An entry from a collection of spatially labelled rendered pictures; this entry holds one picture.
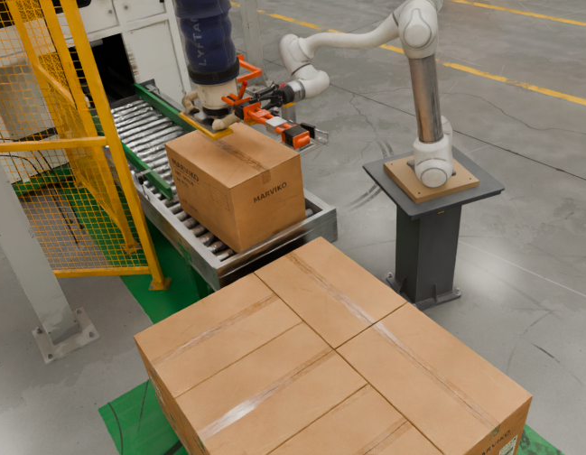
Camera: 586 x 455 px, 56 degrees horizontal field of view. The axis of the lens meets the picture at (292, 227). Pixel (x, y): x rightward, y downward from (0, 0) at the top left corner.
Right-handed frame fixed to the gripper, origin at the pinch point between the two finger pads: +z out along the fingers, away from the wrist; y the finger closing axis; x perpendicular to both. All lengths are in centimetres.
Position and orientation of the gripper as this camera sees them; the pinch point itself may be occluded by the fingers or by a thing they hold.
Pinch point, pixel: (249, 109)
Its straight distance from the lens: 238.7
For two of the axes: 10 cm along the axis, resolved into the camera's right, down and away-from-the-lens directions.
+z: -8.0, 4.2, -4.3
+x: -6.0, -4.4, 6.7
